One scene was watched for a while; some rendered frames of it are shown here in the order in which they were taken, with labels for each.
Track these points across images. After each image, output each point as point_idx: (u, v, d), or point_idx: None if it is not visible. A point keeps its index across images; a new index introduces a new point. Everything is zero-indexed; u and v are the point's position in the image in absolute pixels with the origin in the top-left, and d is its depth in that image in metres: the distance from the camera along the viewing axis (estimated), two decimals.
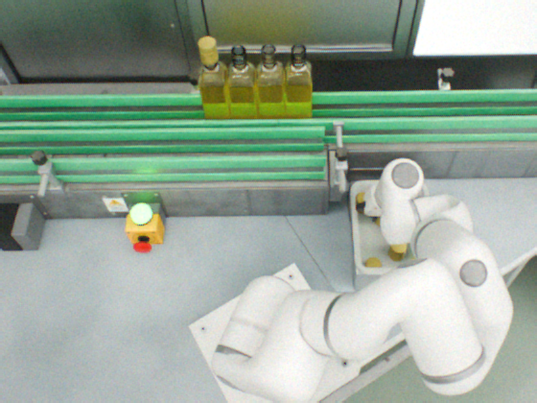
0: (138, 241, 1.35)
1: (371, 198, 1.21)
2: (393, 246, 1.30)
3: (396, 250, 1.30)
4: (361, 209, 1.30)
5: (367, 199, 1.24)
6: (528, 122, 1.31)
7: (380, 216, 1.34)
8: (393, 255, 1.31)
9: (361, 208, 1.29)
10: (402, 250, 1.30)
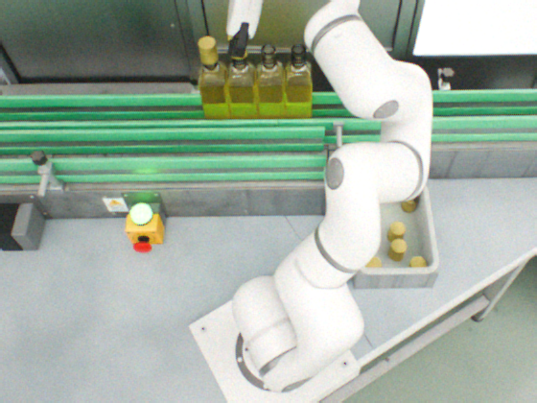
0: (138, 241, 1.35)
1: None
2: (393, 246, 1.30)
3: (396, 250, 1.30)
4: (245, 41, 1.07)
5: (248, 11, 1.02)
6: (528, 122, 1.31)
7: None
8: (393, 255, 1.31)
9: (245, 38, 1.07)
10: (402, 250, 1.30)
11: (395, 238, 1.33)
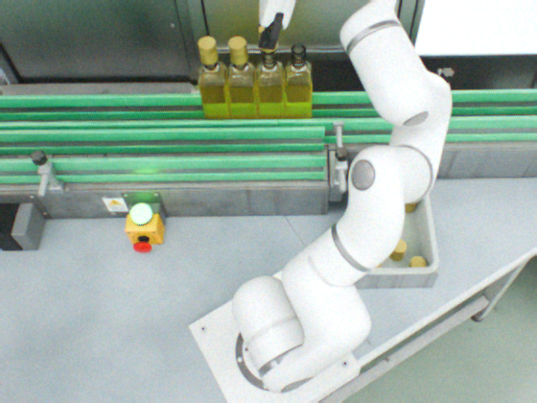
0: (138, 241, 1.35)
1: None
2: None
3: (396, 250, 1.30)
4: (278, 32, 1.06)
5: (284, 0, 1.01)
6: (528, 122, 1.31)
7: (244, 47, 1.15)
8: (393, 255, 1.31)
9: (279, 30, 1.05)
10: (402, 250, 1.30)
11: None
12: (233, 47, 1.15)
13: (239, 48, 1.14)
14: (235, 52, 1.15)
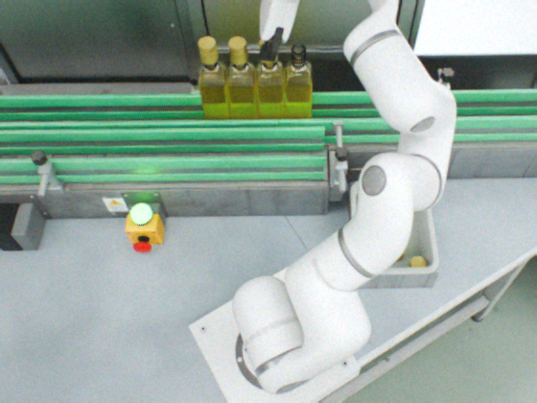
0: (138, 241, 1.35)
1: (290, 3, 1.02)
2: None
3: None
4: (278, 45, 1.09)
5: (284, 15, 1.04)
6: (528, 122, 1.31)
7: (244, 47, 1.15)
8: None
9: (279, 43, 1.08)
10: (402, 250, 1.30)
11: None
12: (233, 47, 1.15)
13: (239, 48, 1.14)
14: (235, 52, 1.15)
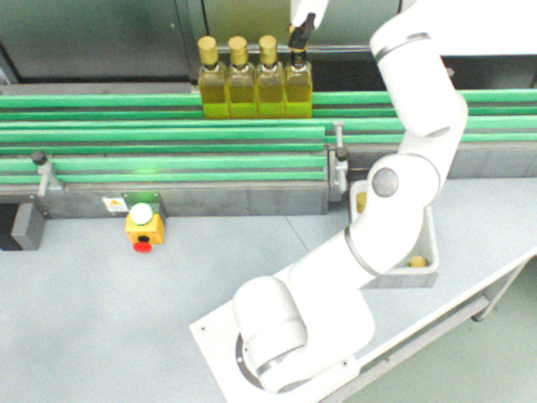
0: (138, 241, 1.35)
1: None
2: None
3: None
4: (309, 32, 1.06)
5: (316, 1, 1.01)
6: (528, 122, 1.31)
7: (244, 47, 1.15)
8: None
9: (311, 30, 1.05)
10: None
11: (276, 49, 1.17)
12: (233, 47, 1.15)
13: (239, 48, 1.14)
14: (235, 52, 1.15)
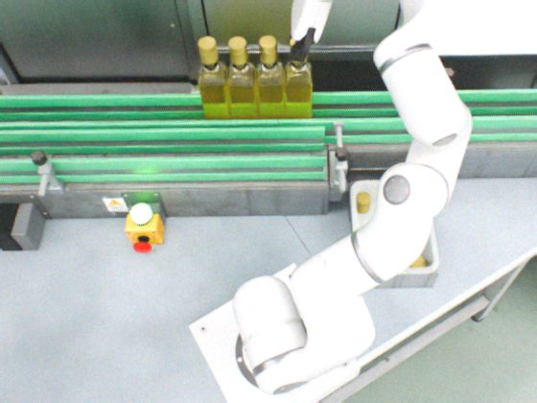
0: (138, 241, 1.35)
1: (323, 3, 1.02)
2: None
3: None
4: (309, 46, 1.09)
5: (316, 16, 1.04)
6: (528, 122, 1.31)
7: (244, 47, 1.15)
8: None
9: (310, 44, 1.08)
10: (305, 39, 1.16)
11: (276, 49, 1.17)
12: (233, 47, 1.15)
13: (239, 48, 1.14)
14: (235, 52, 1.15)
